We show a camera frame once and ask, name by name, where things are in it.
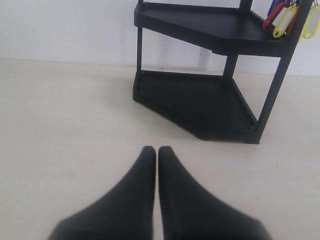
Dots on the black two-tier metal rack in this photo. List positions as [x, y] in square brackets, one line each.
[212, 107]

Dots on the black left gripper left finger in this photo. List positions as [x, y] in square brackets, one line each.
[123, 213]

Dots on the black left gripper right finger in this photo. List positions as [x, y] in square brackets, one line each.
[190, 212]

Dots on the colourful key tag bunch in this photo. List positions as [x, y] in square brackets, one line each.
[282, 15]

